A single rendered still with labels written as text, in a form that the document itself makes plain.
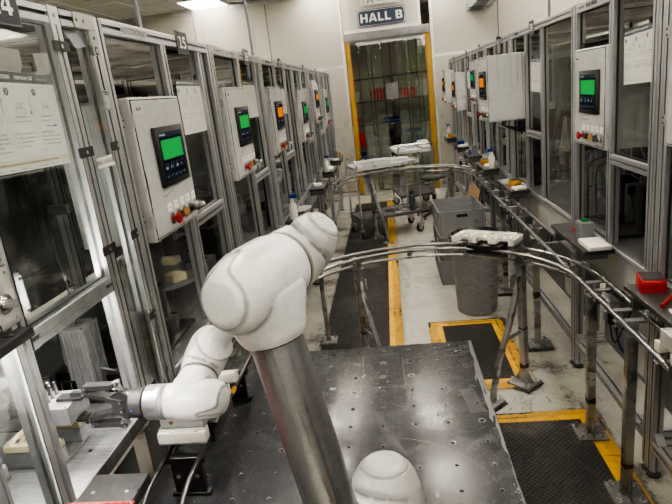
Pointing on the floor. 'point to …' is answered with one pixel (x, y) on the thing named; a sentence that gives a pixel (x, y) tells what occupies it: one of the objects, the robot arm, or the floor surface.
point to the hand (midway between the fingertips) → (73, 406)
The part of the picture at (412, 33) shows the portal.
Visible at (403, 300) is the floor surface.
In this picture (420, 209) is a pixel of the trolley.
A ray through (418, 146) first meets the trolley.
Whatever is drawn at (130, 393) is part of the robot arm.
